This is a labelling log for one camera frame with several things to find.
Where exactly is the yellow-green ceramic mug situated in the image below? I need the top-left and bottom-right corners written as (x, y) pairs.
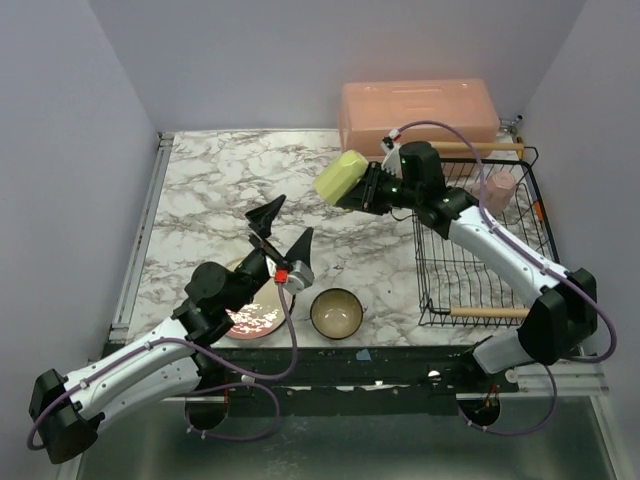
top-left (313, 150), bottom-right (369, 206)

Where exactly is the dark bowl cream inside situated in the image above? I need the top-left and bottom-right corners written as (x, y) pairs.
top-left (309, 288), bottom-right (364, 340)

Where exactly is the pink ceramic mug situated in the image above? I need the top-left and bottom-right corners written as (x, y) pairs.
top-left (485, 171), bottom-right (517, 217)

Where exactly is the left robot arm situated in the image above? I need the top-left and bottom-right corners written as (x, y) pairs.
top-left (26, 195), bottom-right (314, 464)

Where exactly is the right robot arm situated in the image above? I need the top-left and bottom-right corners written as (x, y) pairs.
top-left (338, 141), bottom-right (597, 374)

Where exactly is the pink and cream plate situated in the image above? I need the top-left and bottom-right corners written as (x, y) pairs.
top-left (226, 278), bottom-right (286, 340)

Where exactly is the translucent pink storage box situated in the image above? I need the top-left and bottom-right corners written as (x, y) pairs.
top-left (338, 78), bottom-right (500, 161)

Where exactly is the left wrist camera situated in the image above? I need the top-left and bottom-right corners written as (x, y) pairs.
top-left (274, 260), bottom-right (315, 295)

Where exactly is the black wire dish rack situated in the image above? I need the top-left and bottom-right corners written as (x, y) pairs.
top-left (412, 146), bottom-right (560, 327)

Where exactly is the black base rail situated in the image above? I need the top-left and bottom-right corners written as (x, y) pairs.
top-left (171, 346), bottom-right (518, 417)

